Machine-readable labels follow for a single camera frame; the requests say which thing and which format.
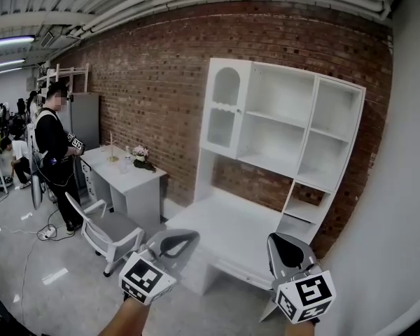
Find person's left forearm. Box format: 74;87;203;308
97;297;151;336

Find grey oval board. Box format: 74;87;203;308
31;151;45;211

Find white frame rack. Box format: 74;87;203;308
36;62;90;95

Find white cabinet door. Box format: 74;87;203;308
199;57;253;160

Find small white desk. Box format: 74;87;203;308
79;144;168;231

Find white desk hutch shelving unit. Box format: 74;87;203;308
164;57;367;323

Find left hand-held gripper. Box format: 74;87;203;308
118;228;201;306

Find white grey office chair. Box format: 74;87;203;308
64;191;146;278

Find gold stand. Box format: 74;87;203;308
106;131;120;164

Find white power strip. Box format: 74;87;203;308
37;223;57;239

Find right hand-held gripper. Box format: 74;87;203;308
267;232;337;326

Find pink flowers in white pot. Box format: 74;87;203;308
131;145;150;165

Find person's right forearm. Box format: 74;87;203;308
283;321;318;336

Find white floor cable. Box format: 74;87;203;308
6;227;48;315

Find black cloth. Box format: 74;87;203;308
132;159;157;173

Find ceiling air conditioner unit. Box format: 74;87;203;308
39;29;82;49

